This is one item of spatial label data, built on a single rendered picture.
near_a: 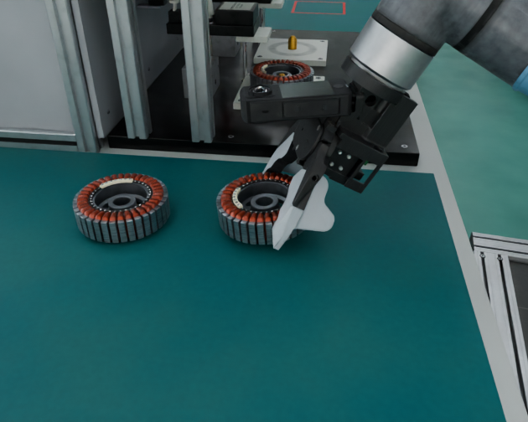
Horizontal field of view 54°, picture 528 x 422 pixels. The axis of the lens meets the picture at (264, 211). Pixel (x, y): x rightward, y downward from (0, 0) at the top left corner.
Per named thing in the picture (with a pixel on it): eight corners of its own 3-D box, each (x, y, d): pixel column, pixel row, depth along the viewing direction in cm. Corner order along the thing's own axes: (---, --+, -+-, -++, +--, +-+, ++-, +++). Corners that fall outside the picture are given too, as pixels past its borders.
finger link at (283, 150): (293, 199, 69) (333, 172, 61) (255, 182, 67) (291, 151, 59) (297, 180, 70) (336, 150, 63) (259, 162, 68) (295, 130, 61)
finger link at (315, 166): (310, 212, 52) (341, 132, 53) (297, 206, 52) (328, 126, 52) (292, 208, 57) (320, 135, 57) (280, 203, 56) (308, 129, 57)
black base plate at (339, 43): (386, 42, 128) (387, 32, 127) (417, 167, 75) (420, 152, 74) (201, 35, 133) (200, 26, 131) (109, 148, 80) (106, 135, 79)
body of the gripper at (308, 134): (358, 200, 57) (427, 109, 52) (292, 170, 54) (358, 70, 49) (342, 167, 63) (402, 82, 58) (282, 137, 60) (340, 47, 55)
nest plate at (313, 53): (327, 45, 118) (328, 39, 117) (325, 66, 106) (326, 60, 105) (262, 43, 119) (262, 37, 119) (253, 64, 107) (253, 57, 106)
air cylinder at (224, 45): (240, 47, 117) (240, 22, 114) (235, 57, 111) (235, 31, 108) (219, 46, 117) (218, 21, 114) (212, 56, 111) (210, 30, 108)
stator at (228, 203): (304, 189, 67) (303, 164, 65) (320, 241, 58) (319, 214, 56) (218, 199, 66) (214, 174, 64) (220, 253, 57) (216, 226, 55)
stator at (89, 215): (180, 233, 61) (178, 207, 59) (84, 255, 58) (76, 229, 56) (158, 187, 70) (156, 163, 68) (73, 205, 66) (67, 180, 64)
